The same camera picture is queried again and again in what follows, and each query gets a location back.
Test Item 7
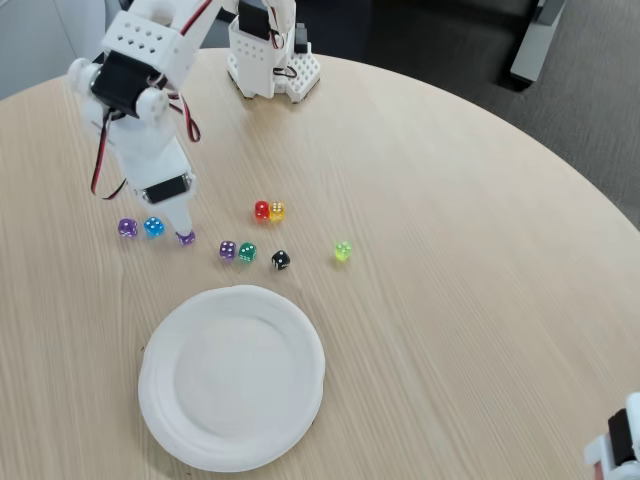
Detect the white paper plate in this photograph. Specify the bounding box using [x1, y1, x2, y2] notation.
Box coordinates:
[137, 284, 327, 474]

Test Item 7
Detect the black office chair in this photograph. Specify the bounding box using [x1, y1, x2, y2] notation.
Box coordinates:
[192, 2, 239, 51]

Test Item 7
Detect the white cabinet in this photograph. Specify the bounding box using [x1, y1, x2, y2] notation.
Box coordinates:
[0, 0, 126, 99]

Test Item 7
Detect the black seat cushion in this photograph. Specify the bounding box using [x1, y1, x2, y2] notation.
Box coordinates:
[369, 0, 536, 19]

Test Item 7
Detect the grey desk leg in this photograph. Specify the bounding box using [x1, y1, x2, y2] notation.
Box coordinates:
[509, 0, 569, 86]

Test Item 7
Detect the red black servo cable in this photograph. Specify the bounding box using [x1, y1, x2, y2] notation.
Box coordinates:
[89, 110, 130, 201]

